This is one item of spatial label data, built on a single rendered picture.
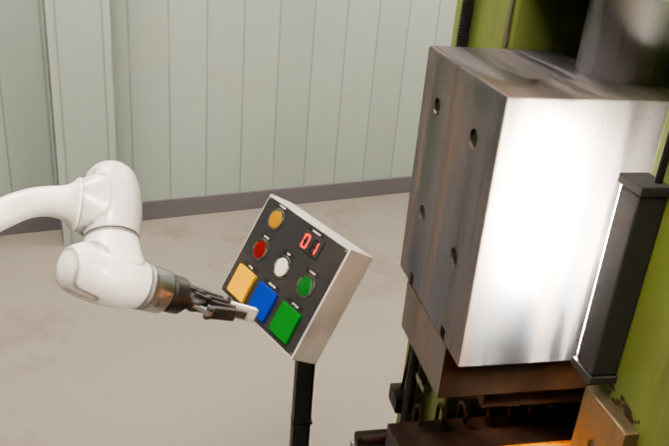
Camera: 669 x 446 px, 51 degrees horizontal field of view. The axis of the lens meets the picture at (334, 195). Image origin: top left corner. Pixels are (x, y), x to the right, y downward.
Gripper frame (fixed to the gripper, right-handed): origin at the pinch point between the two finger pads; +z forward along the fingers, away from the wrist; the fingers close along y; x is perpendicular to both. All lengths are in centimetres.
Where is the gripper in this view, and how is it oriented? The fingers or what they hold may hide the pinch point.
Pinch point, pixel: (242, 312)
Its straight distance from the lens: 152.8
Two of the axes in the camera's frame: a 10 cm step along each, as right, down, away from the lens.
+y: 5.9, 3.6, -7.2
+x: 4.7, -8.8, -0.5
